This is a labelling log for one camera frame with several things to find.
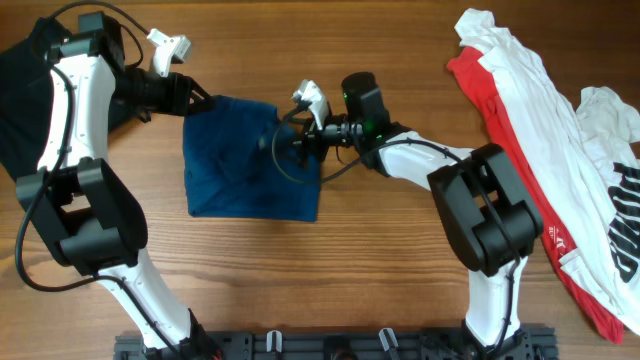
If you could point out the red shirt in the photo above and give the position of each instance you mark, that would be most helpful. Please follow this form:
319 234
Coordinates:
479 87

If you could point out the blue polo shirt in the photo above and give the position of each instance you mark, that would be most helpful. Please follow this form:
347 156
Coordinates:
229 170

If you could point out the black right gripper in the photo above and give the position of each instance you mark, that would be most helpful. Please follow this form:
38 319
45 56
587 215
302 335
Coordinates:
311 135

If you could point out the black folded garment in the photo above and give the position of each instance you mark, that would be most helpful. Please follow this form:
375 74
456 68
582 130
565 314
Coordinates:
26 103

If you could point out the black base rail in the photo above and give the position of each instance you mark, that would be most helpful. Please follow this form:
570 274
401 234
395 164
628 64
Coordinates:
534 342

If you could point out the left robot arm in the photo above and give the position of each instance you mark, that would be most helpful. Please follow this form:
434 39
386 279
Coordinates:
85 215

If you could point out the white printed shirt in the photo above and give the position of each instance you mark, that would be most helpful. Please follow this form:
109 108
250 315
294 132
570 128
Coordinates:
608 128

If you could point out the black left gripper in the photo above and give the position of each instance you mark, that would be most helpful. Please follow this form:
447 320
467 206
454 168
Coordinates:
179 91

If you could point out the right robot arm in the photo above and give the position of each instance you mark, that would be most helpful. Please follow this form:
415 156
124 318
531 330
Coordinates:
488 216

